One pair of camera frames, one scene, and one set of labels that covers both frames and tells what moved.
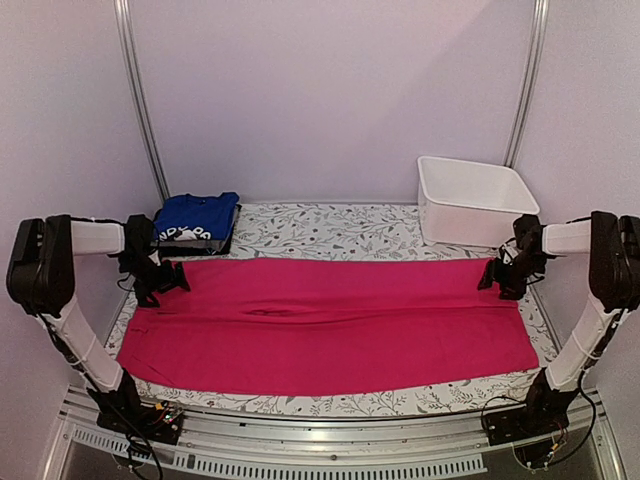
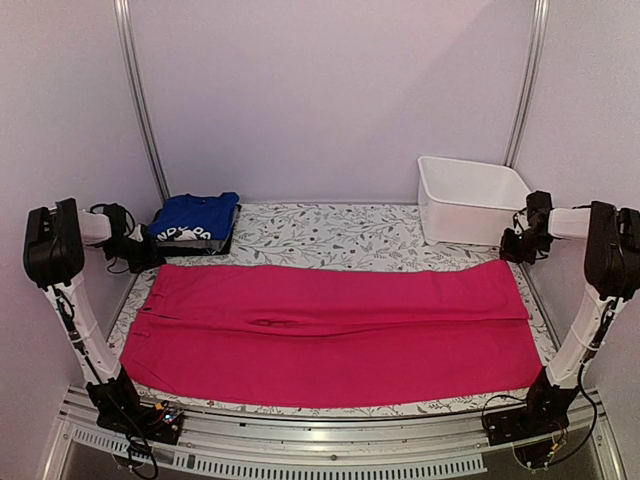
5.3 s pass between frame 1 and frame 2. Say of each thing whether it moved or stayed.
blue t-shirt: stayed
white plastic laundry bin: stayed
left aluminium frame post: stayed
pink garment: moved
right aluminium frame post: stayed
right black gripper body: moved
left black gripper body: moved
